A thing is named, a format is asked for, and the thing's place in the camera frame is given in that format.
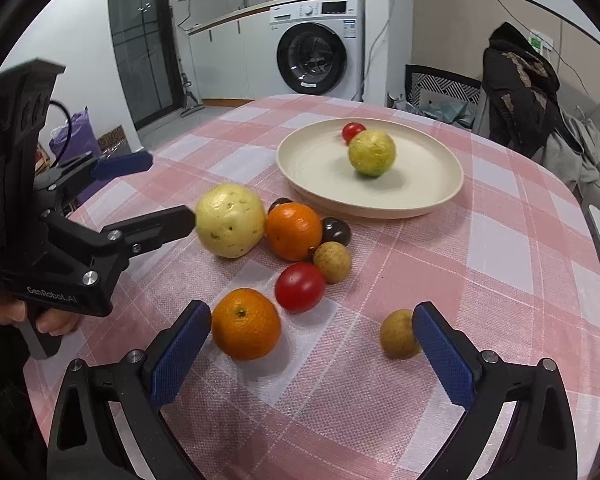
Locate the grey garment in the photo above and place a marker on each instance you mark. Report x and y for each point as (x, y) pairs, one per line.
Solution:
(565, 160)

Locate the black jacket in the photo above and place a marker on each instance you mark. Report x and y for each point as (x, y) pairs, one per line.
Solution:
(520, 90)

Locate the orange mandarin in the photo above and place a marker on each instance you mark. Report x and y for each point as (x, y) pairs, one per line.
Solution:
(246, 325)
(294, 232)

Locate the person's left hand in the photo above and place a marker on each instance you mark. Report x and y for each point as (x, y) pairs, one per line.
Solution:
(55, 322)

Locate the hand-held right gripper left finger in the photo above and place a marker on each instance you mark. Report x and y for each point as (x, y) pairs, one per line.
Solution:
(180, 355)

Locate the pale yellow guava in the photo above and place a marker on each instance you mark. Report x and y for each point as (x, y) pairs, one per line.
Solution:
(230, 220)

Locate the wall socket with green sticker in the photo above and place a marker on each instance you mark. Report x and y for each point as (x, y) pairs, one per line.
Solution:
(540, 44)

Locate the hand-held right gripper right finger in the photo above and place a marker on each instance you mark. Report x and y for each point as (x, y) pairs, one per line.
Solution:
(445, 360)

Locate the dark purple plum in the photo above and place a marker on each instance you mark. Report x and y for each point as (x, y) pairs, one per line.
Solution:
(336, 231)
(279, 204)

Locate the white washing machine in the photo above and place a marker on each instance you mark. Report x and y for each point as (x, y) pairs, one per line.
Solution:
(310, 50)

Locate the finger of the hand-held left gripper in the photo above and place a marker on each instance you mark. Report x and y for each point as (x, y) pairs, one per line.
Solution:
(165, 225)
(122, 162)

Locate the cream round plate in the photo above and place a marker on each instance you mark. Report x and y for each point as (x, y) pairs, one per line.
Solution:
(320, 170)

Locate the black chair with patterned cushion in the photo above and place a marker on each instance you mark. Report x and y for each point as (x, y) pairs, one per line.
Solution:
(440, 82)

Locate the pink checked tablecloth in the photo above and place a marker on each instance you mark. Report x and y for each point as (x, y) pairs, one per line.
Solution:
(505, 260)

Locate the purple plastic bag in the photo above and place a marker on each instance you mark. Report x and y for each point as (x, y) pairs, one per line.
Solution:
(77, 135)

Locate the floor mop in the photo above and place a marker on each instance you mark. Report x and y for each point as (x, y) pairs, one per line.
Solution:
(191, 102)

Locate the brown cardboard box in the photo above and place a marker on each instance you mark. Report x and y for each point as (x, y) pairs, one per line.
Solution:
(112, 139)

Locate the dark glass door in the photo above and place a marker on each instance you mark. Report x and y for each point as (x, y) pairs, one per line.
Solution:
(140, 45)

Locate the greenish yellow guava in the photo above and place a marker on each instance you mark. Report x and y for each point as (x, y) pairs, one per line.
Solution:
(372, 154)

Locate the red cherry tomato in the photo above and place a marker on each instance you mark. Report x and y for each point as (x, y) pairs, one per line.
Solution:
(352, 131)
(300, 287)

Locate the grey blue bag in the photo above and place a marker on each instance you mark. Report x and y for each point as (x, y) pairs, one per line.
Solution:
(445, 110)

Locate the brown longan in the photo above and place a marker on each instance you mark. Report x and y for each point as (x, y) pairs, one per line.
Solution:
(397, 335)
(332, 262)

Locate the white kitchen counter cabinet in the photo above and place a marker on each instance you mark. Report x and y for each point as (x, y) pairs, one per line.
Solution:
(225, 60)

